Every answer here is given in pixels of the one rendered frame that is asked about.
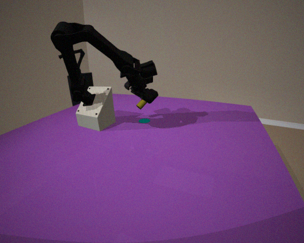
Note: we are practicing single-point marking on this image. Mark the yellow cylinder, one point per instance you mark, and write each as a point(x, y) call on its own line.
point(141, 103)

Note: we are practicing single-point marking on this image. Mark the cyan circle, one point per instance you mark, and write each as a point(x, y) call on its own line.
point(144, 120)

